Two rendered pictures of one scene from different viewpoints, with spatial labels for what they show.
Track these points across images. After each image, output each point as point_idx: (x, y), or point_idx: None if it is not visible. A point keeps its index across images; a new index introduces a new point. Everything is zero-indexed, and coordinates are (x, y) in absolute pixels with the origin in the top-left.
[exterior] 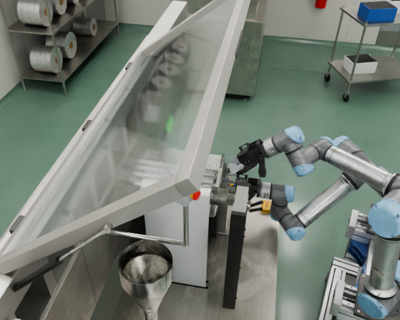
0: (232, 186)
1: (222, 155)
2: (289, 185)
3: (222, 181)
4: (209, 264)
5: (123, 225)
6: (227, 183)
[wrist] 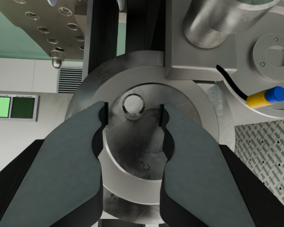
0: (210, 29)
1: (140, 223)
2: None
3: (180, 78)
4: None
5: None
6: (193, 68)
